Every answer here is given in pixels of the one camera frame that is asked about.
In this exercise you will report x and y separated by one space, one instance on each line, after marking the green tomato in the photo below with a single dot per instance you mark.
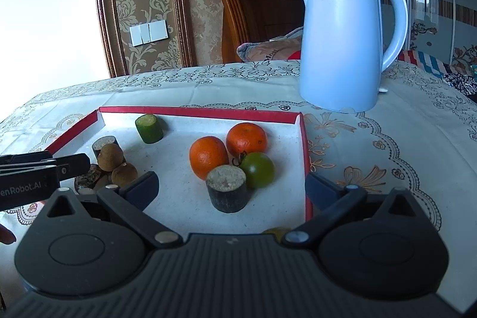
277 231
259 171

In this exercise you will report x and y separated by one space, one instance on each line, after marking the floral sliding-door wardrobe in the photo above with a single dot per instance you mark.
428 23

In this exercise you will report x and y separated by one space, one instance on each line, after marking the floral pillow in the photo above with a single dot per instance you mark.
268 49

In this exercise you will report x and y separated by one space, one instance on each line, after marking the partly peeled sugarcane piece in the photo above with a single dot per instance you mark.
87 178

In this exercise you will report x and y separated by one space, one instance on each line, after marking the wooden chair back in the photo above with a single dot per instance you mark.
257 12

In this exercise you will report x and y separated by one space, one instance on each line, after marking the red shallow box tray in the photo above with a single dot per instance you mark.
175 198

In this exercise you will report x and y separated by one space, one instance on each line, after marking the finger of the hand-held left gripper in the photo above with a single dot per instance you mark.
22 158
74 165

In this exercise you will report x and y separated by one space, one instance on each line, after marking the green cucumber piece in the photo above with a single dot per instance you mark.
149 130

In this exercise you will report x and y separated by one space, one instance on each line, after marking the floral lace-print tablecloth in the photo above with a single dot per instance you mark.
391 124

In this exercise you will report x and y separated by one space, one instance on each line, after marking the dark sugarcane piece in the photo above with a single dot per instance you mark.
103 143
226 191

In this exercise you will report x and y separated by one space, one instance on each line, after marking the brown longan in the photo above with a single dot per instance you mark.
125 174
110 157

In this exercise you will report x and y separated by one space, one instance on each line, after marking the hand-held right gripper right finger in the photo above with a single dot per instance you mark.
320 191

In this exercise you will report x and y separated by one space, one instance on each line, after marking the light blue electric kettle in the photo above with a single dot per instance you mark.
335 49

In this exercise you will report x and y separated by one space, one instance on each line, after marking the orange mandarin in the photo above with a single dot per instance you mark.
207 156
248 139

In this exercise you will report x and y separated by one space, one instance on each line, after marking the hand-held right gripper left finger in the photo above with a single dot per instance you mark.
143 191

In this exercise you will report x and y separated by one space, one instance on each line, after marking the person's left hand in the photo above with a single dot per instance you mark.
6 235

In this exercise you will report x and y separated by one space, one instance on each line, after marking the white wall light switch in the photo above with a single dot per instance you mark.
149 32

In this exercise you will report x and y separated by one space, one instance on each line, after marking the dark patterned cloth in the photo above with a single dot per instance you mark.
462 83

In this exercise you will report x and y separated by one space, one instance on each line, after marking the striped colourful blanket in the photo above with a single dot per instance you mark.
428 63

